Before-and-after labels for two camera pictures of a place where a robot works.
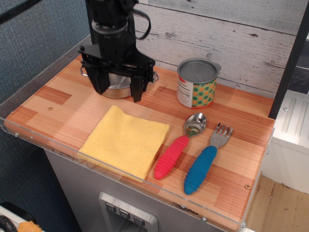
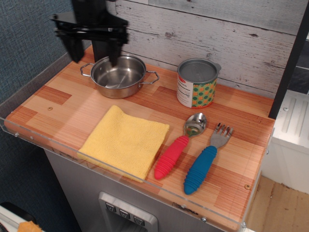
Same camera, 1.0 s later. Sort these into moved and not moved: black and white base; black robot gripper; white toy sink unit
Moved: black robot gripper
Not moved: white toy sink unit; black and white base
